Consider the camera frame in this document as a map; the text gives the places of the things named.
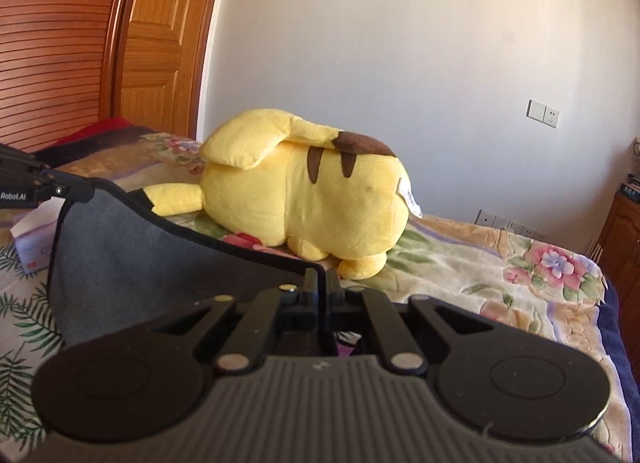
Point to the yellow plush toy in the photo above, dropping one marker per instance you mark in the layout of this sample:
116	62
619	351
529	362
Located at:
300	193

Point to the wooden louvered wardrobe door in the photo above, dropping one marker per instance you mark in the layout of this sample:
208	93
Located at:
50	43

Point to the dark blue bed sheet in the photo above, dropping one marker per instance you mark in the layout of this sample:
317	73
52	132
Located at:
625	343

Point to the tissue box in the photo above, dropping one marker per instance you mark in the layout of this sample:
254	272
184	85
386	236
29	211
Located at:
35	243

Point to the red cloth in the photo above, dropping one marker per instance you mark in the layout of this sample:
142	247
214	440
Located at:
100	128

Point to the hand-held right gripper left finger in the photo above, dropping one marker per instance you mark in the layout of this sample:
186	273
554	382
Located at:
310	294

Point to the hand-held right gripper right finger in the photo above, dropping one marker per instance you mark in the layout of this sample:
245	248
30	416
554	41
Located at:
330	294

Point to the stack of books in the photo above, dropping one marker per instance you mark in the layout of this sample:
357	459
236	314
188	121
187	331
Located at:
630	191

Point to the floral blanket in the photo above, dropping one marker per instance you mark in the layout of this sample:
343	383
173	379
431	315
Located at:
500	273

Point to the grey towel with black edge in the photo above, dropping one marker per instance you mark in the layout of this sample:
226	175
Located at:
150	268

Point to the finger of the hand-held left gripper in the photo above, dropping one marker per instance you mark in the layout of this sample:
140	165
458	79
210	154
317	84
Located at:
75	189

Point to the wooden cabinet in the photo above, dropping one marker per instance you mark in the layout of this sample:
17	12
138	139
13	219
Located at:
622	238

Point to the white wall switch plate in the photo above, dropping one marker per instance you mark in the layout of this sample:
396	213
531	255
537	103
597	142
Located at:
543	112

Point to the row of white wall sockets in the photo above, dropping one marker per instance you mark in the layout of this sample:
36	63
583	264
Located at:
505	224

